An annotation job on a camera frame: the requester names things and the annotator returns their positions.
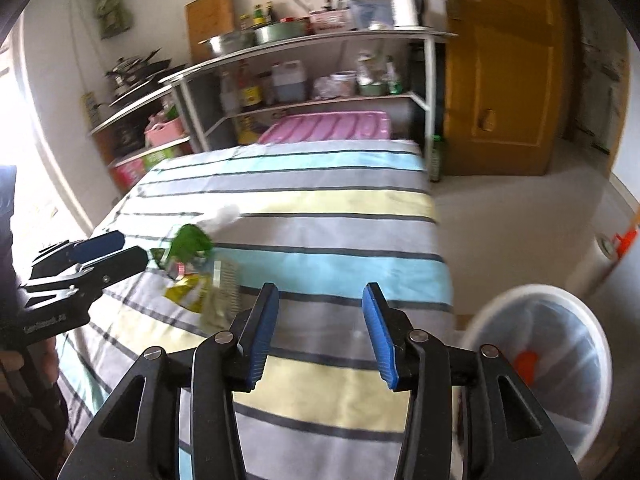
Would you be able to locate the soy sauce bottle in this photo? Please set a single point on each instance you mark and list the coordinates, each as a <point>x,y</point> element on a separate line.
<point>249,88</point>

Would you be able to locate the metal kitchen shelf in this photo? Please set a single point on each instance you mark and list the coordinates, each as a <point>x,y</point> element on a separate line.
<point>235,98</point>

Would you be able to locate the orange wooden door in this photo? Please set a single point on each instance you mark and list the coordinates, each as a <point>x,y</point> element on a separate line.
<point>506,89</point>

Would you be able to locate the pink green carton box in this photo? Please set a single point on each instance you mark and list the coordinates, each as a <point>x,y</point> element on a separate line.
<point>140,167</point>

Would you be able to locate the pink plastic storage box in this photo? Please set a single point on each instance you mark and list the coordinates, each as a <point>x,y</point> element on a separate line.
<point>329,126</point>

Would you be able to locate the red plastic wrapper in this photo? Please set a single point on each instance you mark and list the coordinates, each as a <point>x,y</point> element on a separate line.
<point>525,365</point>

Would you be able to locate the pink utensil holder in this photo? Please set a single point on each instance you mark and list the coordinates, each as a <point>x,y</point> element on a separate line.
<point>328,21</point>

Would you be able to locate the black frying pans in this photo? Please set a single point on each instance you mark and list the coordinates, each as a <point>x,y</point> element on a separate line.
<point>131,78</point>

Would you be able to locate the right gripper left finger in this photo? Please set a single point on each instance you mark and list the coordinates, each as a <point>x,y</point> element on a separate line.
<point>253,330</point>

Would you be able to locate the white oil jug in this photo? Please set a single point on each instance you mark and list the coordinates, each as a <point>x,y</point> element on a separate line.
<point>289,81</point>

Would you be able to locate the wooden cutting board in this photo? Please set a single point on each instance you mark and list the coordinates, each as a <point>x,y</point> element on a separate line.
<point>205,19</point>

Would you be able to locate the white electric kettle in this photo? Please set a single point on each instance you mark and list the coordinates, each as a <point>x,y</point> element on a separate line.
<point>408,13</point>

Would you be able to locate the pink basket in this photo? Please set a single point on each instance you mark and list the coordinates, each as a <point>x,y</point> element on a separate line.
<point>160,131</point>

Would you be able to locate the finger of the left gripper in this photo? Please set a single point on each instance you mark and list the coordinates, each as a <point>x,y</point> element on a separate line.
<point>91,277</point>
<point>61,256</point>

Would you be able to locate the green snack bag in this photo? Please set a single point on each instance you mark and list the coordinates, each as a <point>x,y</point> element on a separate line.
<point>189,243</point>

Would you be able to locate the white trash bin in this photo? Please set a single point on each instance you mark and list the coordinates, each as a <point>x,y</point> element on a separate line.
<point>574,373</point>

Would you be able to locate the striped tablecloth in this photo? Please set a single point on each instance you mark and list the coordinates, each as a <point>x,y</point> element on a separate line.
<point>320,220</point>

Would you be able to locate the white paper towel roll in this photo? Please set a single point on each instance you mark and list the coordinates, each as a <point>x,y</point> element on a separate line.
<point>598,261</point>

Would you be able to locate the orange red bottle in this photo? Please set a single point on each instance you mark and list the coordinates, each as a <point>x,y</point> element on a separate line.
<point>623,242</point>

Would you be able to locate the clear plastic container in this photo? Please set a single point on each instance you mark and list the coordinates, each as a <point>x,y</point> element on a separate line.
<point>371,14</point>

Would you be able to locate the pale green sachet wrapper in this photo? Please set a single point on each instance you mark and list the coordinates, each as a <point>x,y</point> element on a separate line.
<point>221,301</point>

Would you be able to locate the steel pot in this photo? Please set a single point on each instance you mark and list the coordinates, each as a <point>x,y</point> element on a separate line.
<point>230,42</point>

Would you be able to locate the green metal basin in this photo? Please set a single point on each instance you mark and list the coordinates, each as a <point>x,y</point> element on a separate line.
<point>280,31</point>

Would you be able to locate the green glass bottle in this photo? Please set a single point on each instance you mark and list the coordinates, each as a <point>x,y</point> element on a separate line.
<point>437,153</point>

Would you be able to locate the left hand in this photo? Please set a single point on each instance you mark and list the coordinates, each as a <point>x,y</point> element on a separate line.
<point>43,357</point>

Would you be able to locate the small yellow wrapper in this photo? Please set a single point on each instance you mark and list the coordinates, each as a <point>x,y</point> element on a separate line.
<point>190,292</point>

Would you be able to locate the white crumpled tissue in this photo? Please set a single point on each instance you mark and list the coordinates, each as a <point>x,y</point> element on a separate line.
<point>213,222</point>

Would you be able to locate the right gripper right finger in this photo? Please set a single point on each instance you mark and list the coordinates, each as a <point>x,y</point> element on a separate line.
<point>397,345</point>

